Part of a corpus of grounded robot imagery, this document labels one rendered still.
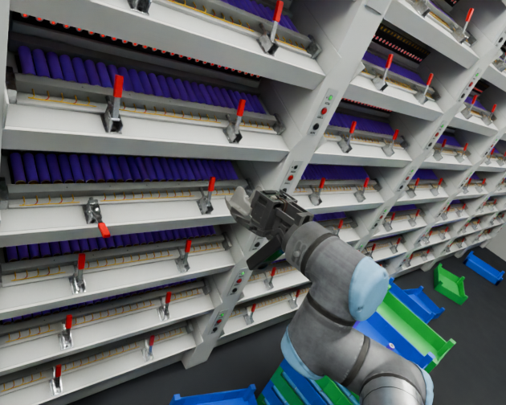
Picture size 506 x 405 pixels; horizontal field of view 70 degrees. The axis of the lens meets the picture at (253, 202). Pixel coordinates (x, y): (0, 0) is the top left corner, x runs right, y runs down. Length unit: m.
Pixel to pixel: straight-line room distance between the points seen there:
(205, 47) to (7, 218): 0.45
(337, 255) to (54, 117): 0.50
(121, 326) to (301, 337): 0.61
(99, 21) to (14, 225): 0.37
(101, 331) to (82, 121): 0.61
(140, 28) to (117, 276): 0.57
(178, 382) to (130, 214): 0.81
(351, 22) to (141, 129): 0.50
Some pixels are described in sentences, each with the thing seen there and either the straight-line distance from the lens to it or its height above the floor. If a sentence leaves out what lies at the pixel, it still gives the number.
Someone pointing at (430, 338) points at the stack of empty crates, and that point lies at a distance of 1.59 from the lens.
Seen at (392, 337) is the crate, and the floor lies 0.51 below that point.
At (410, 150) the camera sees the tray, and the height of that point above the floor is 0.95.
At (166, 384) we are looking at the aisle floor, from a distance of 1.45.
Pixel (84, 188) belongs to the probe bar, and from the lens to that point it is 0.79.
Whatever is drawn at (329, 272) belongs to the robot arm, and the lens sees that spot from 0.60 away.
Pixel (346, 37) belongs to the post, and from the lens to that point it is 0.89.
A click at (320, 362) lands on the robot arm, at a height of 0.78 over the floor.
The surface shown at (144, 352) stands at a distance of 1.30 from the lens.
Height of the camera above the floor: 1.21
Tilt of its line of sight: 27 degrees down
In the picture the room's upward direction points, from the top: 25 degrees clockwise
